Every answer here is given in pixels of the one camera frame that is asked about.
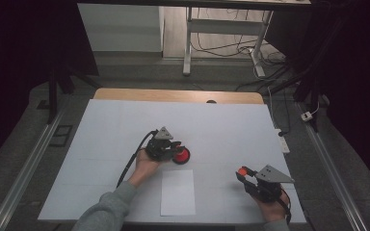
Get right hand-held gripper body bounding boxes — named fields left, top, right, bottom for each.
left=244, top=165, right=296, bottom=204

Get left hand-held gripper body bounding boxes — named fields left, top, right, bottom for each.
left=145, top=126, right=175, bottom=162

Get red round disc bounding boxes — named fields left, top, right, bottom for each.
left=172, top=145, right=192, bottom=166

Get white paper sheet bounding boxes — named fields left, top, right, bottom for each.
left=160, top=169, right=197, bottom=217

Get person's right hand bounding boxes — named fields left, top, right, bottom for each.
left=253, top=190, right=292, bottom=223

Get person's left hand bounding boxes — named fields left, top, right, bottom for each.
left=127, top=148, right=162, bottom=190

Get white power strip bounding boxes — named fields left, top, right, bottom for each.
left=275, top=128, right=291, bottom=154

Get large white table cover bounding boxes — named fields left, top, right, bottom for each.
left=38, top=98, right=307, bottom=224

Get black metal stand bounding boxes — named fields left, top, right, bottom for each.
left=46, top=62, right=104, bottom=125
left=269, top=13, right=351, bottom=133

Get grey cabinet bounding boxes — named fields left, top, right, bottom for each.
left=77, top=3, right=165, bottom=53

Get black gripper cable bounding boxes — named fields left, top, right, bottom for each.
left=278, top=187, right=293, bottom=225
left=116, top=129, right=159, bottom=189

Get metal floor rail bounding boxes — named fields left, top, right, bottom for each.
left=0, top=105, right=66, bottom=231
left=297, top=102, right=369, bottom=231

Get black floor cables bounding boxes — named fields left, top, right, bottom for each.
left=191, top=8, right=292, bottom=136

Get white desk frame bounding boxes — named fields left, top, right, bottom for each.
left=76, top=0, right=312, bottom=78

